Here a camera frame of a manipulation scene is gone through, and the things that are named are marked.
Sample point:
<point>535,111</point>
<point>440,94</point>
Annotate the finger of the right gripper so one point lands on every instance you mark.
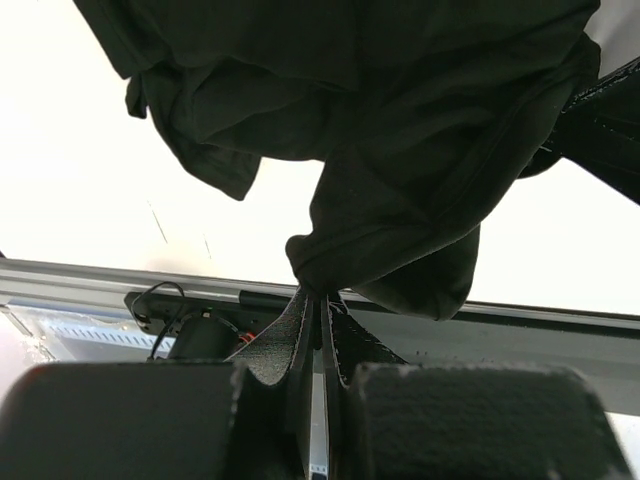
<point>599,130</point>

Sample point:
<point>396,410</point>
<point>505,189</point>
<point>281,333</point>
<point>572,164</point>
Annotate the black t shirt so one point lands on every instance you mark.
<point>422,113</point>

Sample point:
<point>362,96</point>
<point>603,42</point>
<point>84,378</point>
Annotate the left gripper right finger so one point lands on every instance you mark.
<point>390,419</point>

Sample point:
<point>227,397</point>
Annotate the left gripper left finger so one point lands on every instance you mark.
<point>196,415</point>

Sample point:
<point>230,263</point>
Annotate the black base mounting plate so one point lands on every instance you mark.
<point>603,347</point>

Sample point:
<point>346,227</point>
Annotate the left white cable duct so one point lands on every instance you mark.
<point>103,335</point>

